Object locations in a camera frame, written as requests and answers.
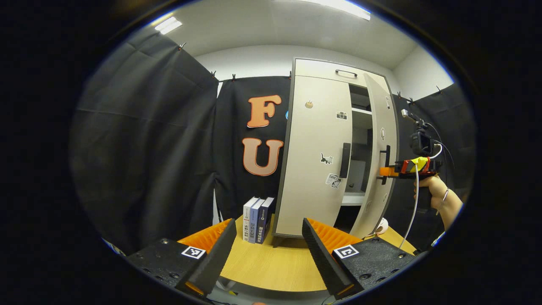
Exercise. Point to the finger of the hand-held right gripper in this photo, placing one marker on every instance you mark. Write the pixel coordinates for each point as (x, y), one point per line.
(387, 171)

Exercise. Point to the small ceiling light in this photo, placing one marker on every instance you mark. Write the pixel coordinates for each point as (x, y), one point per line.
(168, 25)

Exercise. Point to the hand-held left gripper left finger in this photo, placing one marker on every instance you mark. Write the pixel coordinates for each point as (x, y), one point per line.
(220, 254)

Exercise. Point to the navy book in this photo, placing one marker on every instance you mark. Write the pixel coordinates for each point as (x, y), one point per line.
(264, 220)

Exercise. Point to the long ceiling light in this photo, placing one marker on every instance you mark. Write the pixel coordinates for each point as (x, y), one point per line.
(338, 6)

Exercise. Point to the white pink plush toy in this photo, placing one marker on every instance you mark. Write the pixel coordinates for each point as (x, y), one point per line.
(382, 226)

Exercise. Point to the blue-grey book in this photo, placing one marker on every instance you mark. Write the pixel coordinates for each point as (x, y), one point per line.
(254, 222)

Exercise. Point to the beige double-door shoe cabinet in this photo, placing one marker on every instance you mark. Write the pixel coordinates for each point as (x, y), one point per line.
(360, 123)

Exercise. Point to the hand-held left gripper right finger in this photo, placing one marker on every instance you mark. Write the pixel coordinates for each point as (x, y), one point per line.
(324, 262)

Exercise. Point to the black backdrop cloth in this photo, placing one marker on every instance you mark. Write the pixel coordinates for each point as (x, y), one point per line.
(148, 148)

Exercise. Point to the beige cabinet door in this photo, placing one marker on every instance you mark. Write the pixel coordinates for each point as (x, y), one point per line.
(381, 110)
(313, 140)

